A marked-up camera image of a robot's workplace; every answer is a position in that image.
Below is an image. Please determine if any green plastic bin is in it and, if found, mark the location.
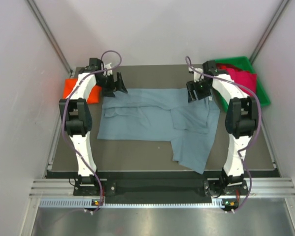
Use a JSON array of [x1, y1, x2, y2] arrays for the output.
[[214, 56, 271, 107]]

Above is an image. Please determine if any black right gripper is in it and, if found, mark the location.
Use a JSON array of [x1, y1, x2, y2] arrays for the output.
[[187, 78, 212, 103]]

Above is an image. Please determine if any blue grey t shirt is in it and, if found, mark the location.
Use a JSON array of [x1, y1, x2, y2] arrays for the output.
[[97, 88, 220, 174]]

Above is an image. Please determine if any orange folded t shirt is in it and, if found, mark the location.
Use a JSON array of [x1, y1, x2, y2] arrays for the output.
[[62, 78, 102, 104]]

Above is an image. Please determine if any pink t shirt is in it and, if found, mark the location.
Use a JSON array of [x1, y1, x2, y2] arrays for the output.
[[228, 70, 257, 93]]

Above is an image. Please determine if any dark red t shirt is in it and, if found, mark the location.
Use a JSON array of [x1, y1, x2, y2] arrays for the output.
[[216, 63, 237, 71]]

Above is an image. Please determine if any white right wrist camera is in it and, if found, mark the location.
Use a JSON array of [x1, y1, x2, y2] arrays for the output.
[[188, 68, 203, 83]]

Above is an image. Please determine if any grey slotted cable duct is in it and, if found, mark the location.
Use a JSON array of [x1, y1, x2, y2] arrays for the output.
[[39, 198, 239, 207]]

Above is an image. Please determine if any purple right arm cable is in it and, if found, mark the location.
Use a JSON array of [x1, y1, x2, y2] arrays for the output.
[[185, 56, 263, 212]]

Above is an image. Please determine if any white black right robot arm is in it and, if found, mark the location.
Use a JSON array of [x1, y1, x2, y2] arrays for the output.
[[186, 58, 261, 195]]

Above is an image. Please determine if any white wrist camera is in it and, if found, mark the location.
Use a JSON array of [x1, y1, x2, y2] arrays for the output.
[[103, 63, 113, 76], [188, 68, 203, 83]]

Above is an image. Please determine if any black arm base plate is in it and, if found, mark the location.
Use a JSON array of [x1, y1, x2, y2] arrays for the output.
[[73, 178, 249, 197]]

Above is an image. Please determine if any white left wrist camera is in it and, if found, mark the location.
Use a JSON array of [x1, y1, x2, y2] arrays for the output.
[[103, 63, 113, 76]]

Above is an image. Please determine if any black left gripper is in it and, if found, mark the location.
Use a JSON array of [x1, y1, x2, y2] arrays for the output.
[[96, 72, 127, 98]]

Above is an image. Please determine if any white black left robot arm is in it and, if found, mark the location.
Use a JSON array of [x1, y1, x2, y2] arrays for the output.
[[59, 58, 128, 197]]

